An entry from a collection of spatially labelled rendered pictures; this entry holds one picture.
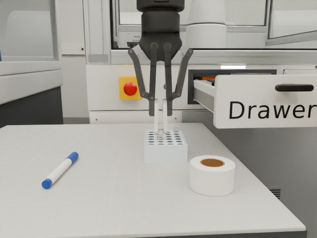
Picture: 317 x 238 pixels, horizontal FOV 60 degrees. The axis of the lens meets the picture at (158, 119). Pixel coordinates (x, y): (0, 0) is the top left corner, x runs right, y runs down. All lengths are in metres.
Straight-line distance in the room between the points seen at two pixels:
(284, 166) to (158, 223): 0.77
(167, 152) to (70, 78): 3.92
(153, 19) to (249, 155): 0.64
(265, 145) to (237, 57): 0.32
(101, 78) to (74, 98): 3.53
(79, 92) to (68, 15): 1.13
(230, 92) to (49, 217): 0.40
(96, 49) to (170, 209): 0.62
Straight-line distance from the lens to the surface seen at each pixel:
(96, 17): 0.90
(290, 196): 1.14
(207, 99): 0.72
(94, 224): 0.37
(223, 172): 0.42
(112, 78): 0.89
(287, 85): 0.59
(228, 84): 0.58
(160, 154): 0.54
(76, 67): 4.37
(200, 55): 0.90
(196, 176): 0.43
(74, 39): 4.38
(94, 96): 0.90
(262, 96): 0.61
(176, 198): 0.42
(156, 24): 0.53
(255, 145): 1.01
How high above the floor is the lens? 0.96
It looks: 12 degrees down
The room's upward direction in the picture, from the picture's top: straight up
